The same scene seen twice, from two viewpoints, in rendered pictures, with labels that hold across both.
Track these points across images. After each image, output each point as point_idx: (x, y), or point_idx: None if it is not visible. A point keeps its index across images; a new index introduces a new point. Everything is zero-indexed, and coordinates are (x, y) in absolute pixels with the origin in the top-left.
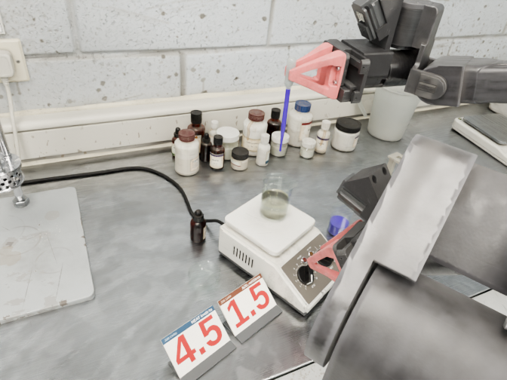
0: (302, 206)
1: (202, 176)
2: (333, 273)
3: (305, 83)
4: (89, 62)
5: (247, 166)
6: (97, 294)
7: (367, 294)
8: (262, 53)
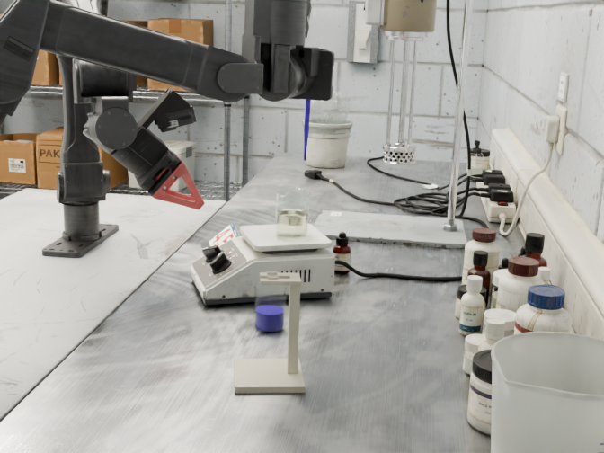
0: (338, 325)
1: (455, 294)
2: (171, 190)
3: None
4: (576, 148)
5: (459, 315)
6: None
7: None
8: None
